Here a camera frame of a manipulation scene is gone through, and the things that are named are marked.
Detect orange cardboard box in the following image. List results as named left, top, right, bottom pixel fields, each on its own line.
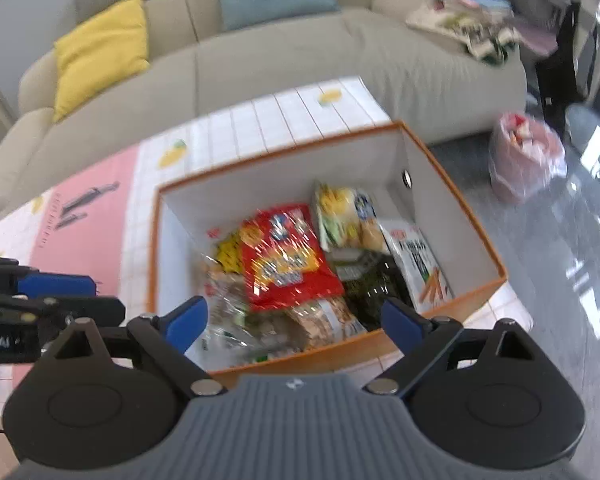
left=147, top=120, right=508, bottom=376

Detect yellow biscuit packet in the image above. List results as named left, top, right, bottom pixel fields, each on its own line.
left=200, top=227, right=251, bottom=301

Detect pile of magazines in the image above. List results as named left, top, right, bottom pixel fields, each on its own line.
left=405, top=0, right=513, bottom=36

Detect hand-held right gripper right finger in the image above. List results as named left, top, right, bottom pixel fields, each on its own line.
left=362, top=296, right=536, bottom=396

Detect beige sofa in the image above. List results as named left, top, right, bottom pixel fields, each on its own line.
left=0, top=0, right=528, bottom=221

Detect pink trash bag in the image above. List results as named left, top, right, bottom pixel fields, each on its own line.
left=489, top=111, right=567, bottom=206

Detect brown patterned snack packet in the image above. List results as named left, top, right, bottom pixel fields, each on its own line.
left=285, top=297, right=368, bottom=351

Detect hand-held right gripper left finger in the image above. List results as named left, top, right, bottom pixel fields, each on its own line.
left=55, top=295, right=228, bottom=397

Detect yellow pillow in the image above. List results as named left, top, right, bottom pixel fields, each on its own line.
left=52, top=0, right=151, bottom=123

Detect white snack packet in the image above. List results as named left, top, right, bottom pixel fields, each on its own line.
left=377, top=217, right=456, bottom=316

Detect black garment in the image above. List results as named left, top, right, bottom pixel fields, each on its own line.
left=535, top=5, right=600, bottom=111

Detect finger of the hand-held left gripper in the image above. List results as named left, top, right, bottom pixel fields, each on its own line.
left=0, top=255, right=98, bottom=300
left=0, top=294, right=126, bottom=333

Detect clear egg tray packet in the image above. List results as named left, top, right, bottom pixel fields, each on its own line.
left=200, top=275, right=301, bottom=366

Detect clear bag yellow snacks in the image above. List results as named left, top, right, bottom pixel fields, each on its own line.
left=312, top=180, right=391, bottom=253

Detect red snack packet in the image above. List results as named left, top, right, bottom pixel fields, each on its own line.
left=240, top=203, right=346, bottom=313

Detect dark snack packet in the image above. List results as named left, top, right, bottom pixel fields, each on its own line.
left=330, top=250, right=416, bottom=331

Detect printed tote bag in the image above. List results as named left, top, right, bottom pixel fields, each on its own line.
left=462, top=20, right=523, bottom=66

